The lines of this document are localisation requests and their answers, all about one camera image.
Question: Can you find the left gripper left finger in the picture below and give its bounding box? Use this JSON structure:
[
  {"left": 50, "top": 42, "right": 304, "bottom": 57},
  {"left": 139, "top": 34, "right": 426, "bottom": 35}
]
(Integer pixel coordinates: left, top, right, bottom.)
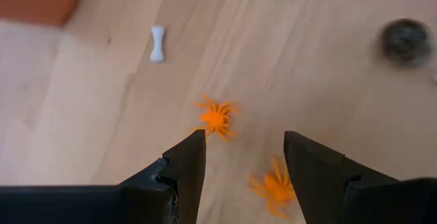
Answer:
[{"left": 0, "top": 129, "right": 208, "bottom": 224}]

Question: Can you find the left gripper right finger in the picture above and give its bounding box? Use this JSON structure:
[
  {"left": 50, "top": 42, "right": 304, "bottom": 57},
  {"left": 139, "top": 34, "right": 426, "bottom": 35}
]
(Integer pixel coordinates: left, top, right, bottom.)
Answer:
[{"left": 283, "top": 130, "right": 437, "bottom": 224}]

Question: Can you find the small orange plastic spider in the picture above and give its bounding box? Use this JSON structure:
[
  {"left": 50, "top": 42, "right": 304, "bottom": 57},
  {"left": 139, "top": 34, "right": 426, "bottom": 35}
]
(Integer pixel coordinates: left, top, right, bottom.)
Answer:
[
  {"left": 247, "top": 155, "right": 297, "bottom": 220},
  {"left": 192, "top": 94, "right": 240, "bottom": 142}
]

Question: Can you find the small white plastic bone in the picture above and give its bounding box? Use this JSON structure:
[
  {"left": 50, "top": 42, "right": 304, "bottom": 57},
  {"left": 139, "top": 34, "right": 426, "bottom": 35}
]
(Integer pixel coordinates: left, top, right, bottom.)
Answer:
[{"left": 149, "top": 25, "right": 166, "bottom": 64}]

